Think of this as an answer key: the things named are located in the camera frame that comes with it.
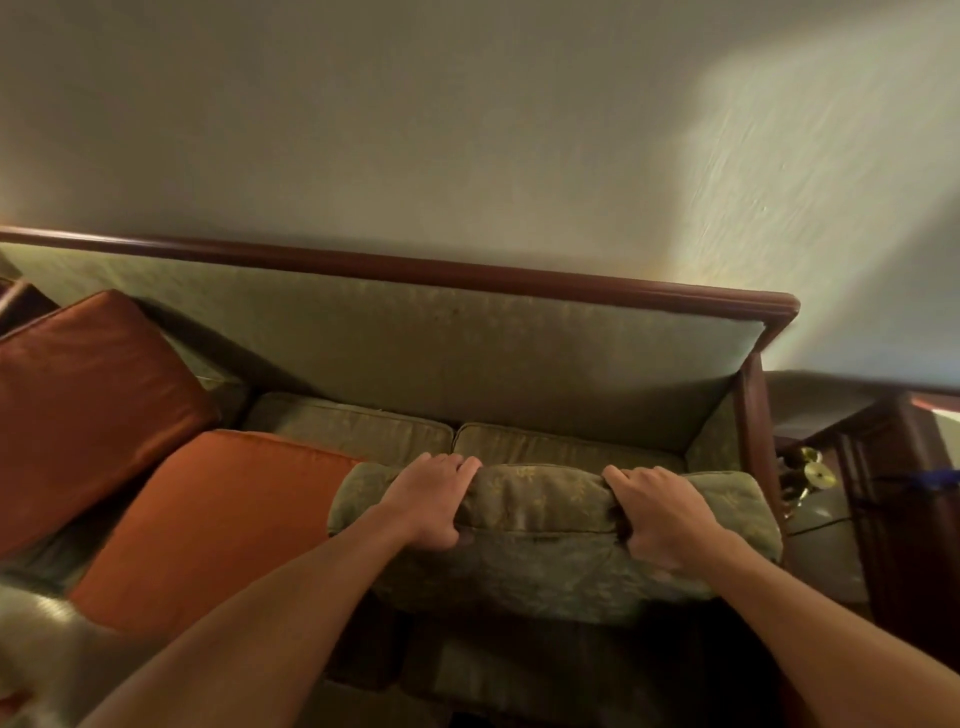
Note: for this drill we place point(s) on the green floral seat cushion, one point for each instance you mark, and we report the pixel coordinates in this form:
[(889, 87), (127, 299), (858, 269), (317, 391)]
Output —
[(540, 559)]

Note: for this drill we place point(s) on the brass lamp base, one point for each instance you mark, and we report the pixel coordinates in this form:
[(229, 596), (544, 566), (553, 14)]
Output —
[(810, 474)]

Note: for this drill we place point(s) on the person's left thumb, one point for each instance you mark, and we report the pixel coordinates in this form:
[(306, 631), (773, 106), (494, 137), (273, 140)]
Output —
[(448, 536)]

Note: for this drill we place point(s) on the person's right forearm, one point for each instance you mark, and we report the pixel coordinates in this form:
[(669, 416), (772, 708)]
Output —
[(817, 645)]

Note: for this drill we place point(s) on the dark wooden side table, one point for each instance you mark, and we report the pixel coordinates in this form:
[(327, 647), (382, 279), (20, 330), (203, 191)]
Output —
[(907, 525)]

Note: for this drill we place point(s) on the person's left forearm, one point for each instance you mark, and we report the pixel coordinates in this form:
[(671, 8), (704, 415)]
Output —
[(255, 637)]

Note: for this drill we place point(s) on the large orange throw pillow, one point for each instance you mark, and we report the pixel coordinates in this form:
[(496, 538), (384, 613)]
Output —
[(82, 405)]

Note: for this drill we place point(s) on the green wooden frame sofa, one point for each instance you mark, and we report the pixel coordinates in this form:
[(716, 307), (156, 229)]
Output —
[(450, 352)]

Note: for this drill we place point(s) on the person's left hand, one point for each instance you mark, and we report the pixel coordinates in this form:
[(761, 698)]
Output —
[(424, 506)]

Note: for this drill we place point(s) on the green sofa back cushion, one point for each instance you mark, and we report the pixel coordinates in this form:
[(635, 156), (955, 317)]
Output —
[(352, 427), (555, 446)]

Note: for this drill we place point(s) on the person's right hand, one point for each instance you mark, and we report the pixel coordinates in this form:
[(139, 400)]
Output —
[(675, 525)]

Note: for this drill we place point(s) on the person's right thumb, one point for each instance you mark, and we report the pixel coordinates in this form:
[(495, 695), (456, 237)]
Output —
[(639, 541)]

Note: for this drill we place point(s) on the white cloth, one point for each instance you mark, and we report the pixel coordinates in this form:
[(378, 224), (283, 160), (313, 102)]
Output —
[(52, 652)]

